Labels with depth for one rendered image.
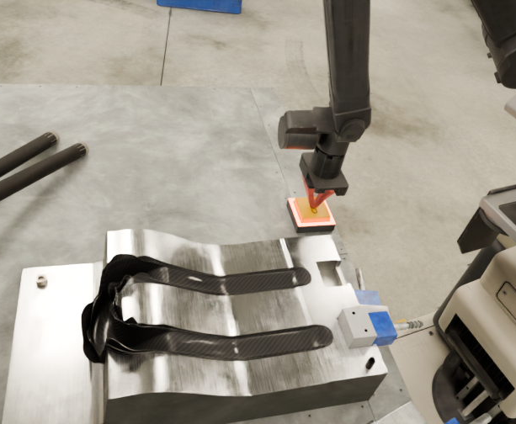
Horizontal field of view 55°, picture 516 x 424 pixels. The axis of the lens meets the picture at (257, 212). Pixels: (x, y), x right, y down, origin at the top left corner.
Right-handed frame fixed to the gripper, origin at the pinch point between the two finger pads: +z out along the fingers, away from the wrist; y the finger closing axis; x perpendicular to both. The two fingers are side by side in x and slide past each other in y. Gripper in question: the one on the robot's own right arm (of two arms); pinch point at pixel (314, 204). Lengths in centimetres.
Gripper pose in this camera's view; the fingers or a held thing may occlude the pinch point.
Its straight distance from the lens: 98.7
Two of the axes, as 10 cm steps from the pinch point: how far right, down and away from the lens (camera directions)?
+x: 9.7, -0.5, 2.4
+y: 2.1, 7.1, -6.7
